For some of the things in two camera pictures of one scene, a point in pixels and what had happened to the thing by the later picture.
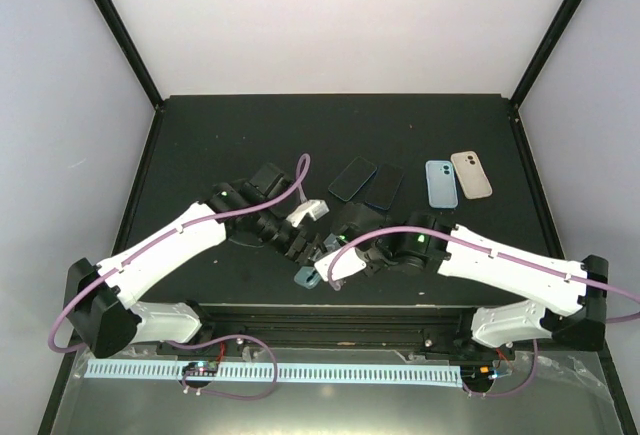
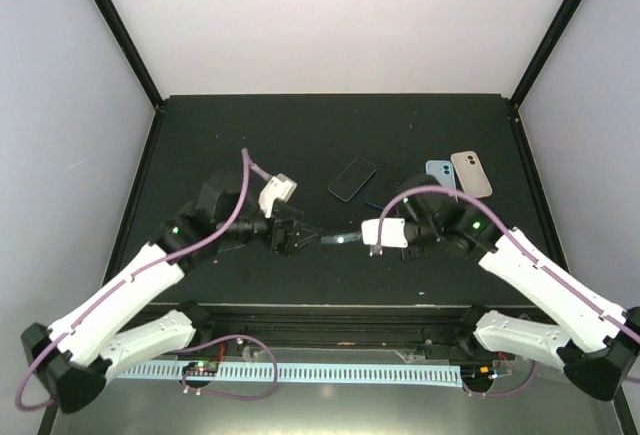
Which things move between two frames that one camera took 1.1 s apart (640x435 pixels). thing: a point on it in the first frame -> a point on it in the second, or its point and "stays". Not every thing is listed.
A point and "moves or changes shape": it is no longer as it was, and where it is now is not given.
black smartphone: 352,178 stays
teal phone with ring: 307,277 moves or changes shape
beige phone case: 472,176 stays
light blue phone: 442,184 stays
